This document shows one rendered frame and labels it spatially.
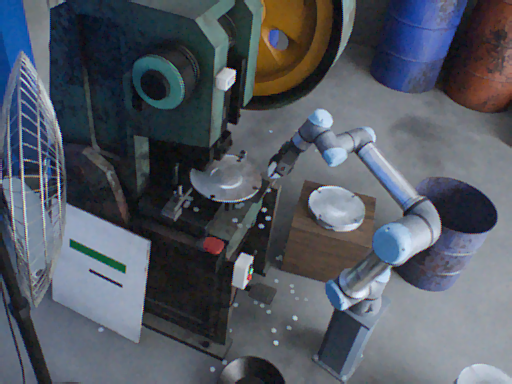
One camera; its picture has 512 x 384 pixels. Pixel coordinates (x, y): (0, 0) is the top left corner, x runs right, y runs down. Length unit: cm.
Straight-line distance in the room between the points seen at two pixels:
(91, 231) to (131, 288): 30
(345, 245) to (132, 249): 104
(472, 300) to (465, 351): 34
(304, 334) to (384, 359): 39
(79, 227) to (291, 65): 112
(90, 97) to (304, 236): 123
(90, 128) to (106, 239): 49
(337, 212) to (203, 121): 111
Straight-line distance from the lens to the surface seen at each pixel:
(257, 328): 254
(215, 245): 182
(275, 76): 214
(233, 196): 198
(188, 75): 153
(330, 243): 255
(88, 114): 198
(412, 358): 266
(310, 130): 176
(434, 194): 296
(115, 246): 220
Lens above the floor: 212
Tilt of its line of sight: 42 degrees down
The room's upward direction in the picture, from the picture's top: 8 degrees clockwise
